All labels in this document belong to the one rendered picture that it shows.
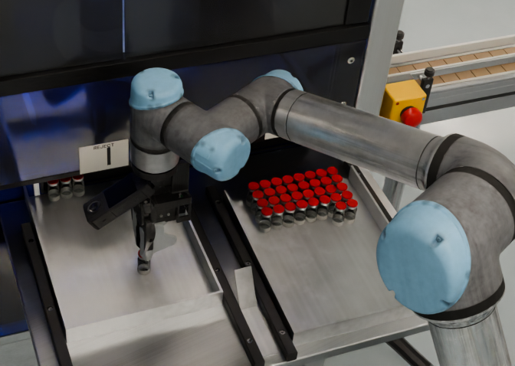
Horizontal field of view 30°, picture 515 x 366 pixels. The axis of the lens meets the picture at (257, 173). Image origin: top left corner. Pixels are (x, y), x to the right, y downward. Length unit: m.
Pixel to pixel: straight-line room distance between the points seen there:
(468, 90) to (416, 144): 0.84
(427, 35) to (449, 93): 1.87
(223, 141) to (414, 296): 0.36
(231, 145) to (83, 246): 0.47
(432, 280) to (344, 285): 0.58
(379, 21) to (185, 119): 0.48
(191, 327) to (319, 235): 0.31
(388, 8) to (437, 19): 2.36
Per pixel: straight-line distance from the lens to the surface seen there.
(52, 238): 1.72
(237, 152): 1.33
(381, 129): 1.29
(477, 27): 4.05
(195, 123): 1.34
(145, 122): 1.38
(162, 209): 1.51
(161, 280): 1.64
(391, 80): 1.87
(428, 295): 1.12
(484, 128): 3.52
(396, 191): 2.27
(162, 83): 1.38
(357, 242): 1.74
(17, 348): 1.98
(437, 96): 2.05
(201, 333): 1.58
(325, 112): 1.34
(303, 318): 1.61
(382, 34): 1.72
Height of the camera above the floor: 2.13
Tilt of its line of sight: 42 degrees down
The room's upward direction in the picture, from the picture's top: 7 degrees clockwise
